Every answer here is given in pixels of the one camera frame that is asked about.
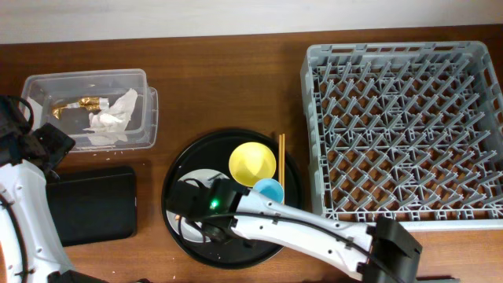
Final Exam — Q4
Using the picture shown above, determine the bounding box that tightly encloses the gold coffee sachet wrapper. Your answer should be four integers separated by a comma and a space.
52, 97, 109, 119

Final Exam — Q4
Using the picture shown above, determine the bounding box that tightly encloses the white tissue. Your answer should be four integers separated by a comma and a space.
85, 88, 138, 146

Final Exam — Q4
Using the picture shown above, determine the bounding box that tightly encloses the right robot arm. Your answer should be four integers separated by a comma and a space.
163, 179, 422, 282

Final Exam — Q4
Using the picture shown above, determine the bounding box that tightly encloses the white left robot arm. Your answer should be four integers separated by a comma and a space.
1, 96, 96, 283

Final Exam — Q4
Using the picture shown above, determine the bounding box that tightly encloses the clear plastic waste bin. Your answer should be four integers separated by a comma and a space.
21, 68, 159, 153

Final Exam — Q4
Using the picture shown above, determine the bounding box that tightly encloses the grey dishwasher rack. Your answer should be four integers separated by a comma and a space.
300, 41, 502, 232

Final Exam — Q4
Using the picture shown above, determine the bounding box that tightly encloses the grey plate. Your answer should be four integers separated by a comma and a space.
166, 169, 229, 244

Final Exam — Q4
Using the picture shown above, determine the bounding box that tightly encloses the round black serving tray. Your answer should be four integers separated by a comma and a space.
161, 129, 283, 270

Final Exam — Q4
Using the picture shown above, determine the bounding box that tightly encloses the yellow bowl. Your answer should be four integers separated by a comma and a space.
229, 142, 277, 187

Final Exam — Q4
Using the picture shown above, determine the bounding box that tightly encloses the blue cup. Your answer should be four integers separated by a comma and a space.
253, 178, 285, 204

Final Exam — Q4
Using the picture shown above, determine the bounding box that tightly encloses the black rectangular tray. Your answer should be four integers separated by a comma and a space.
46, 166, 138, 247

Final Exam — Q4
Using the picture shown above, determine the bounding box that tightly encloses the left wooden chopstick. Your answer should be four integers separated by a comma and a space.
278, 134, 284, 186

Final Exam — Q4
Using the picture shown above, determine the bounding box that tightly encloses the wooden chopstick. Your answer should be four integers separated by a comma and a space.
279, 134, 286, 204
278, 134, 284, 186

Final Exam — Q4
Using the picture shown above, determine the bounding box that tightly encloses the right wooden chopstick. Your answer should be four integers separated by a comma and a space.
279, 134, 286, 204

